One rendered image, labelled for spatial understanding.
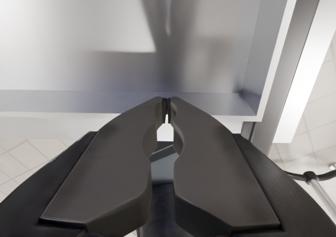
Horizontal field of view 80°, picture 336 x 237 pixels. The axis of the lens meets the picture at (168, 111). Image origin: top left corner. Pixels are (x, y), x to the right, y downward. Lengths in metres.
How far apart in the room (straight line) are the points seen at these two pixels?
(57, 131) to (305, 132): 1.42
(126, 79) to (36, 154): 1.55
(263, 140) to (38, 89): 0.18
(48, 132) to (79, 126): 0.03
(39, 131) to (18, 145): 1.48
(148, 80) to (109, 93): 0.03
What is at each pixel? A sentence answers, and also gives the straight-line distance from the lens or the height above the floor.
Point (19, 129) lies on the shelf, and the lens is 0.22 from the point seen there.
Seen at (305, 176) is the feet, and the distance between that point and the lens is 1.59.
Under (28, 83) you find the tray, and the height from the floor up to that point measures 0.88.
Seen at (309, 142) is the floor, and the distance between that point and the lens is 1.58.
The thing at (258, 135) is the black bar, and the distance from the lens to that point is 0.17.
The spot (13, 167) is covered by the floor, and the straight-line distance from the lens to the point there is 1.88.
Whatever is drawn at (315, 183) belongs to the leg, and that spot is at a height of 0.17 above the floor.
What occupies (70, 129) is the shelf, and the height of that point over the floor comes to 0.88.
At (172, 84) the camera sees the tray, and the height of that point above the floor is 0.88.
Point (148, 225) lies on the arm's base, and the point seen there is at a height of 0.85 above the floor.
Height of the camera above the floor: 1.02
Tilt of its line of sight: 60 degrees down
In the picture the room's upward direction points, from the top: 177 degrees counter-clockwise
